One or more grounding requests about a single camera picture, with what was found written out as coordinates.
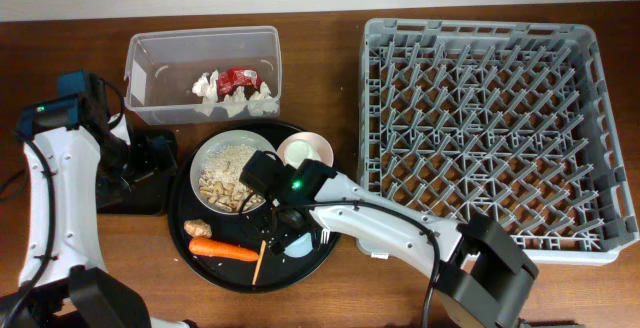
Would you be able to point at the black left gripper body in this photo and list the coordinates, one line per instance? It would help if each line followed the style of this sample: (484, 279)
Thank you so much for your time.
(132, 164)

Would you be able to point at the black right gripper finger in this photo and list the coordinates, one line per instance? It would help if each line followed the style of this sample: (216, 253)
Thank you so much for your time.
(293, 218)
(257, 225)

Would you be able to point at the light blue cup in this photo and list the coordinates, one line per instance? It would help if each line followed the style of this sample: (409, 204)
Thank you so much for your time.
(300, 247)

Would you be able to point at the white plastic fork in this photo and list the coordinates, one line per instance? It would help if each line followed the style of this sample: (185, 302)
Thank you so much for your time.
(325, 236)

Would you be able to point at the rice and peanut food waste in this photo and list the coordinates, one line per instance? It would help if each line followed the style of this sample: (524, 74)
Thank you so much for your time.
(218, 182)

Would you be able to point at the grey plate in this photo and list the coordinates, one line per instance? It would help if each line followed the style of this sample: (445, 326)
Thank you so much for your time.
(229, 137)

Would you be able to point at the orange carrot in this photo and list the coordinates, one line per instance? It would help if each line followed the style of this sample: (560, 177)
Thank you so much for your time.
(206, 247)

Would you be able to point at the ginger root piece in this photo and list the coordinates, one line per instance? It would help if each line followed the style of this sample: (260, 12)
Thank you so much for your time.
(197, 228)

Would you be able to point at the white tissue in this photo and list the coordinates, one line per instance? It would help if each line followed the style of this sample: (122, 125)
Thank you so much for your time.
(257, 102)

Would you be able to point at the red wrapper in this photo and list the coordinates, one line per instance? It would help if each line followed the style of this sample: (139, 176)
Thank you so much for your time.
(233, 78)

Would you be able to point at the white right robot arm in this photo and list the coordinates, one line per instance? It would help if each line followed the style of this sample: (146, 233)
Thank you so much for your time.
(482, 277)

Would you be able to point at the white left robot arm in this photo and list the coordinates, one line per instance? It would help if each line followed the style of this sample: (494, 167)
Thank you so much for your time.
(81, 159)

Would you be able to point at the clear plastic waste bin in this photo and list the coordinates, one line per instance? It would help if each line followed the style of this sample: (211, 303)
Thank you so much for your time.
(161, 68)

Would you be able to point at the grey plastic dishwasher rack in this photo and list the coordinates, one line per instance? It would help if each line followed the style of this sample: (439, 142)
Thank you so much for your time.
(506, 119)

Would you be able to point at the wooden chopstick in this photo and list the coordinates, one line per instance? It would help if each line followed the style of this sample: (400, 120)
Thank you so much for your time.
(259, 262)

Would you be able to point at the round black tray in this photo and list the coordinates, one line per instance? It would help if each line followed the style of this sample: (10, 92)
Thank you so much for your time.
(278, 271)

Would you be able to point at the black rectangular tray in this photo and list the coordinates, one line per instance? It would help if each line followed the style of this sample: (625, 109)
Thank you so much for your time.
(153, 209)

